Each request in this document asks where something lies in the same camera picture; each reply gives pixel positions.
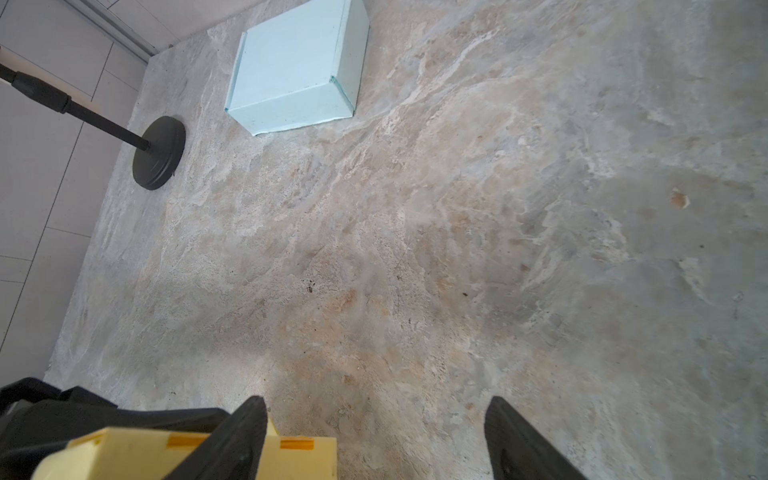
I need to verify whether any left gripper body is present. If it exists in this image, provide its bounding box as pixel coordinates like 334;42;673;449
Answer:
1;377;229;479

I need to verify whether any black microphone stand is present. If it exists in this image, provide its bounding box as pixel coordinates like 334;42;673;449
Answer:
1;65;186;191

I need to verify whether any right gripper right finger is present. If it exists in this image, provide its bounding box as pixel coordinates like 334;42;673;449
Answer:
483;396;586;480

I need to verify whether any light blue paper box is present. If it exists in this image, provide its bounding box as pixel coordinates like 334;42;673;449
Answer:
224;0;370;136

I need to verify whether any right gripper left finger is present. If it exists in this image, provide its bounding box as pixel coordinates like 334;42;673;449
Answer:
165;396;268;480

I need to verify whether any yellow paper box stack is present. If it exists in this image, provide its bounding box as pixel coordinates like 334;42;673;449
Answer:
31;422;338;479

